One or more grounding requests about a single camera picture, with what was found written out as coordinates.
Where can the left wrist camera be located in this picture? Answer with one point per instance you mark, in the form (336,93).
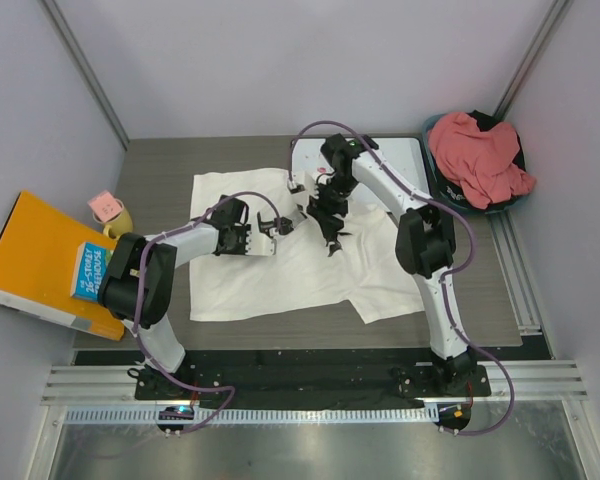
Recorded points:
(260,244)

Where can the yellow mug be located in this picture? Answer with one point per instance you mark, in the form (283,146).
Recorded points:
(118,226)

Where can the pink t-shirt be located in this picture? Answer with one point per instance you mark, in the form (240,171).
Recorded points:
(475,160)

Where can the orange book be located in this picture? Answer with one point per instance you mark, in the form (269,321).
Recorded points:
(39,246)

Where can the white slotted cable duct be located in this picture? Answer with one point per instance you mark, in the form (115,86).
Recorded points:
(172,415)

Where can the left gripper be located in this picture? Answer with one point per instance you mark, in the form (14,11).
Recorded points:
(241,251)

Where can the white whiteboard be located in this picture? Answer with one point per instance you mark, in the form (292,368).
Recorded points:
(403,154)

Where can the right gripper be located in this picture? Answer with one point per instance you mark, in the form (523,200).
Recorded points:
(323,211)

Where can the teal laundry basket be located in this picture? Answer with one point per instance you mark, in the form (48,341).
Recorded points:
(445,195)

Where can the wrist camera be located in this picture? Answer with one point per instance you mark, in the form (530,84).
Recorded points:
(260,244)
(303,188)

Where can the aluminium rail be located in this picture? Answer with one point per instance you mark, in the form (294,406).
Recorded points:
(90,385)

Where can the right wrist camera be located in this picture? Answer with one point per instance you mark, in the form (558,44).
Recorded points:
(303,188)

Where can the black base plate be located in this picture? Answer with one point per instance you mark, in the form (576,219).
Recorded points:
(262,378)

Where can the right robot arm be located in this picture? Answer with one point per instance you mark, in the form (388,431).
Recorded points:
(424,248)

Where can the white t-shirt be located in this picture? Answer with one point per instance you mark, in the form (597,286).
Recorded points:
(303,273)

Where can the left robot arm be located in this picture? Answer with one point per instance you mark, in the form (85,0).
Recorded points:
(138,283)

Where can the blue treehouse book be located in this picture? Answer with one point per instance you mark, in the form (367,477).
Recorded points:
(91,264)

